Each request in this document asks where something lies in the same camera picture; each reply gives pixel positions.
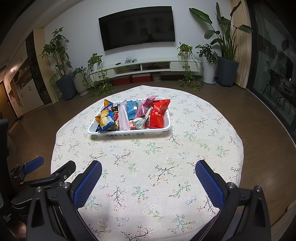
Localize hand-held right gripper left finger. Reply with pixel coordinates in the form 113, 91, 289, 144
26, 160, 102, 241

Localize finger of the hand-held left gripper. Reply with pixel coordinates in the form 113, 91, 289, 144
27, 161, 77, 189
9, 156, 45, 185

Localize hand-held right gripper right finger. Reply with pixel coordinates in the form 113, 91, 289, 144
191, 160, 271, 241

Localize blue roll cake packet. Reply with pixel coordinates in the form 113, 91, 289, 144
99, 99, 116, 132

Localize white plastic tray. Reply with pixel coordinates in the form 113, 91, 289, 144
87, 97, 173, 135

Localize long pale pink packet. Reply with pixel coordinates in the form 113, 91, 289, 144
117, 104, 130, 131

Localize pale green snack bag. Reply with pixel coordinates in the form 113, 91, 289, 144
133, 115, 151, 130

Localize large red snack packet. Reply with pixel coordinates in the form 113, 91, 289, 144
148, 98, 171, 129

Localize light blue snack packet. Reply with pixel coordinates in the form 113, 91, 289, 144
125, 100, 139, 121

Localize pink snack packet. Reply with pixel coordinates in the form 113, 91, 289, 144
137, 95, 156, 116

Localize person's left hand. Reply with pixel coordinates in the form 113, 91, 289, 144
9, 220, 28, 240

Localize floral tablecloth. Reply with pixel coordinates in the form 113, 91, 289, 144
50, 85, 244, 241

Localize brown wooden door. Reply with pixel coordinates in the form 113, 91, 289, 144
0, 82, 16, 118

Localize tall plant in dark pot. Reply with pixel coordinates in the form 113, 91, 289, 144
39, 27, 78, 100

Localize plant in white ribbed pot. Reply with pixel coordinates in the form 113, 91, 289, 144
72, 67, 90, 96

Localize red storage box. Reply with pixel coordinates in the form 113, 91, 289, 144
132, 74, 151, 83
112, 75, 132, 86

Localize bushy plant in white pot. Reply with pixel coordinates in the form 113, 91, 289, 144
195, 44, 219, 84

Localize large-leaf plant in dark pot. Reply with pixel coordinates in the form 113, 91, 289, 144
189, 2, 253, 87

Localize trailing pothos plant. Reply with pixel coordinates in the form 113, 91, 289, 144
86, 53, 116, 96
177, 43, 204, 90

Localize white television cabinet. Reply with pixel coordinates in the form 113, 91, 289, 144
89, 61, 201, 78

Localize black outdoor chair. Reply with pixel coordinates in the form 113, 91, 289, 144
262, 70, 283, 99

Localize glass sliding door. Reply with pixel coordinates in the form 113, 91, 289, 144
248, 5, 296, 126

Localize beige curtain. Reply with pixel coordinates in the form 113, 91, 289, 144
230, 0, 252, 90

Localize white wall cabinet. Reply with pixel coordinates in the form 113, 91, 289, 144
7, 53, 44, 116

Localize cables on television cabinet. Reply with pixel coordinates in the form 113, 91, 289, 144
115, 57, 138, 65

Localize wall-mounted television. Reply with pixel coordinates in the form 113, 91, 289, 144
98, 6, 175, 51

